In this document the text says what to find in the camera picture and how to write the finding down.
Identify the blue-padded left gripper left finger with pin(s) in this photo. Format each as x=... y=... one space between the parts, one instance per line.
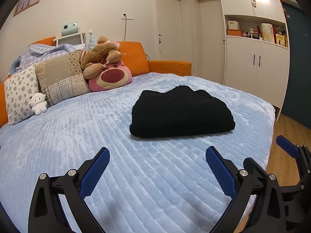
x=80 y=183

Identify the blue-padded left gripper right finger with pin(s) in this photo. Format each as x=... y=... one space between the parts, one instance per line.
x=237 y=184

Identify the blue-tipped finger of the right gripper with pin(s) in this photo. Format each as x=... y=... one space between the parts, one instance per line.
x=301 y=154

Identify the black garment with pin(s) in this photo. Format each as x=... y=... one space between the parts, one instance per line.
x=179 y=112

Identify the light blue quilted bed cover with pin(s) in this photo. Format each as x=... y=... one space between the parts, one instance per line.
x=162 y=185

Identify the small white plush toy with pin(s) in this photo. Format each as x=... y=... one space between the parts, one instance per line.
x=38 y=103

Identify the beige patchwork pillow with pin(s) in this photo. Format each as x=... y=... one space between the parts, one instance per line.
x=61 y=78

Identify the floral white pillow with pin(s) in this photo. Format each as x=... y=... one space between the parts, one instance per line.
x=19 y=89

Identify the pink bear plush pillow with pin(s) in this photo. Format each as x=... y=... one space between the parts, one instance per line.
x=116 y=75

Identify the yellow book on shelf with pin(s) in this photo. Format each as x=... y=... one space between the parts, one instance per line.
x=280 y=40

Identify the brown bear plush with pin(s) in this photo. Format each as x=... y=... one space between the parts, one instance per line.
x=101 y=53

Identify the white paper package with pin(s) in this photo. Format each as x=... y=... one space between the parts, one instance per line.
x=267 y=32

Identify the white wardrobe cabinet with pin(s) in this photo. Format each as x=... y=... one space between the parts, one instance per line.
x=253 y=65

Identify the orange storage box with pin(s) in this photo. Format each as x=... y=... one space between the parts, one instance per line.
x=233 y=32

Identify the blue checked blanket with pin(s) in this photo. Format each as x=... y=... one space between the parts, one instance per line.
x=37 y=53

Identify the white bedside shelf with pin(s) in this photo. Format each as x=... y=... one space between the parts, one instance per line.
x=72 y=39

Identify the white container on shelf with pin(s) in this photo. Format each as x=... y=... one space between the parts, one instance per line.
x=233 y=24

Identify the white door left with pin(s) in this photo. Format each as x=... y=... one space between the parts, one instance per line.
x=170 y=29

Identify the white door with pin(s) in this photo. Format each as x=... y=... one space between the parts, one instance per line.
x=170 y=29
x=210 y=40

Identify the mint green projector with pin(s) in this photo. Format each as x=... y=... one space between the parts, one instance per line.
x=70 y=28

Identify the white door right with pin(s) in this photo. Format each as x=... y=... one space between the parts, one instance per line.
x=210 y=40

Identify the wall socket with cable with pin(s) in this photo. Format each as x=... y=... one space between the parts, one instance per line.
x=126 y=17

